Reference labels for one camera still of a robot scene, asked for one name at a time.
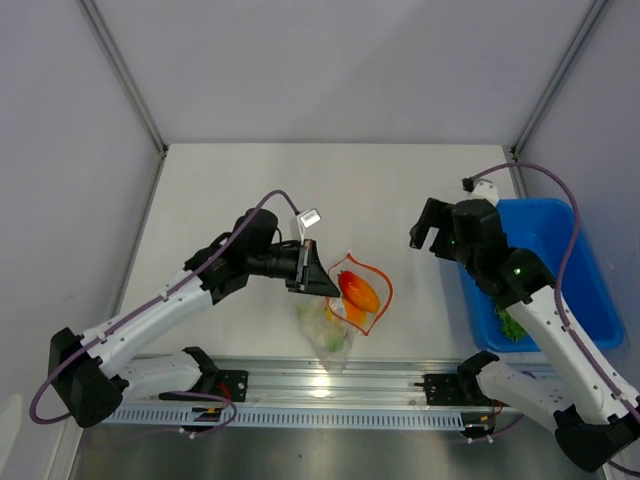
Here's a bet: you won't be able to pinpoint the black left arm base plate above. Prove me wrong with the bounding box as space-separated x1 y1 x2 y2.
158 370 249 403

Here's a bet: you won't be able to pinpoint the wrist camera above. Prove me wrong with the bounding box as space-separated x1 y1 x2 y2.
462 177 500 206
290 208 321 241

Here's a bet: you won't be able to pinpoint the clear zip bag red zipper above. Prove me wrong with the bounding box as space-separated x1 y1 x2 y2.
296 251 394 373

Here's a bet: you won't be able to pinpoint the left aluminium frame post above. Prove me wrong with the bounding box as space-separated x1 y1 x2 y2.
76 0 168 156

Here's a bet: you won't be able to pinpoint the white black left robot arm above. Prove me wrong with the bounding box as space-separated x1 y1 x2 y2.
48 209 340 428

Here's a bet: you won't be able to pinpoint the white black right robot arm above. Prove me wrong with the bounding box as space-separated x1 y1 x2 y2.
410 198 639 472

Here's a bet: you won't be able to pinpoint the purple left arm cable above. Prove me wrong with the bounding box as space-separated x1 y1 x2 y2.
28 189 301 425

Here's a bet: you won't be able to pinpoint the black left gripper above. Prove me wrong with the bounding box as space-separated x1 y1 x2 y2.
247 238 339 297

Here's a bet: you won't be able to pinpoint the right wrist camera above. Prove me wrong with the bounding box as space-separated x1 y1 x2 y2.
462 177 500 206

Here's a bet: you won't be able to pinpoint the right aluminium frame post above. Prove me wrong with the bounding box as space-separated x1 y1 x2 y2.
510 0 613 161

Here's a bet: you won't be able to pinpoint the red orange mango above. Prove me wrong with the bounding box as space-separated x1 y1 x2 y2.
338 271 380 314

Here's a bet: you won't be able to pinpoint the aluminium mounting rail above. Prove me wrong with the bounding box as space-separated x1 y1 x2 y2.
67 355 611 412

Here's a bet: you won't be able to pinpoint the aluminium frame post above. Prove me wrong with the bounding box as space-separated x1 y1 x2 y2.
510 0 613 161
76 0 168 156

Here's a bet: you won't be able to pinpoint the white cauliflower green leaves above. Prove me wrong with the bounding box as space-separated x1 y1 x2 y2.
295 300 352 354

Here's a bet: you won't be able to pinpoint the white slotted cable duct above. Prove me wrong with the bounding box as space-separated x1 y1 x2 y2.
104 404 465 431

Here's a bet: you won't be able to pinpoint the orange yellow mango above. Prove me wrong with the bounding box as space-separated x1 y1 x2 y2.
342 299 367 327

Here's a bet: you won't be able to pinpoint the green grape bunch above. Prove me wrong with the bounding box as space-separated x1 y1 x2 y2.
495 307 527 343

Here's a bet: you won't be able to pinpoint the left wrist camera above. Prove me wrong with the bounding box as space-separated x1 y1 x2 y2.
290 208 321 241

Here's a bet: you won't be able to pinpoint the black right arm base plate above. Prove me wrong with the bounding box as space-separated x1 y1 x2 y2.
413 373 498 407

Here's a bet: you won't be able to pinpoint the blue plastic bin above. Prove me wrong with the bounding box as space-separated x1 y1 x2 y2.
458 198 624 353

